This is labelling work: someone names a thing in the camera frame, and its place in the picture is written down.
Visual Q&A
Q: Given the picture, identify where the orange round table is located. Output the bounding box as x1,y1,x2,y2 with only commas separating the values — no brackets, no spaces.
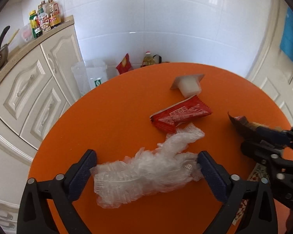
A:
29,63,291,233

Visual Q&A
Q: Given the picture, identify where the blue hanging cloth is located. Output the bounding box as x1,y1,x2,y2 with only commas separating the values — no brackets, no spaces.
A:
280,7,293,62

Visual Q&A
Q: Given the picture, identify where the cream kitchen cabinet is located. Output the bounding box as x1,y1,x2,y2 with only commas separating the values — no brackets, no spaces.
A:
0,16,82,233

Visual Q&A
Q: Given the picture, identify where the black gold snack wrapper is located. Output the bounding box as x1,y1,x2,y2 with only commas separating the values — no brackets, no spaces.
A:
227,111,283,143

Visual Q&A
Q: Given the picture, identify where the clear disposable glove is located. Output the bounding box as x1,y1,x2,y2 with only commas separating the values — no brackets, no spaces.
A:
90,123,205,209

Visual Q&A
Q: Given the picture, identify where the white panel door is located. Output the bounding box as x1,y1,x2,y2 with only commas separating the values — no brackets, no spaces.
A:
247,0,293,126

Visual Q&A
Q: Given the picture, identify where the red snack wrapper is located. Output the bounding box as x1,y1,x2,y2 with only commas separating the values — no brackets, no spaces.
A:
150,95,212,133

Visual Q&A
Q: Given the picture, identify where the green label sauce bottle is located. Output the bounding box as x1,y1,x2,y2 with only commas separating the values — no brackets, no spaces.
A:
29,10,43,39

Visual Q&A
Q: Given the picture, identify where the clear plastic bag on floor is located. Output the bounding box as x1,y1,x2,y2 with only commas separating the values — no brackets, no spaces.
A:
71,59,108,96

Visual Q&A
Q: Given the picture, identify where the red bag on floor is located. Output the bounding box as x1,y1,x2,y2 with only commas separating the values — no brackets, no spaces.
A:
116,53,133,74

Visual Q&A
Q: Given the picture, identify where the yellow oil bottle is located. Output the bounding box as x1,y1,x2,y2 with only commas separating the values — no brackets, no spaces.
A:
141,51,155,68

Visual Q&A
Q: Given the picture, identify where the red label sauce bottle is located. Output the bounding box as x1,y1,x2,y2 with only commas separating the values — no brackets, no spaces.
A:
37,5,51,33

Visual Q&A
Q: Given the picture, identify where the brown sauce bottle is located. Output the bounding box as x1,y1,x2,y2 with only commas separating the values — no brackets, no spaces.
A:
48,0,61,28

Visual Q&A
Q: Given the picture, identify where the red white patterned wrapper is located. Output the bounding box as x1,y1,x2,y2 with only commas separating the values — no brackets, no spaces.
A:
232,163,271,226

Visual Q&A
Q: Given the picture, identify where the white jelly cup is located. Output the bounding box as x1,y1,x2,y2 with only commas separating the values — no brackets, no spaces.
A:
170,74,204,98

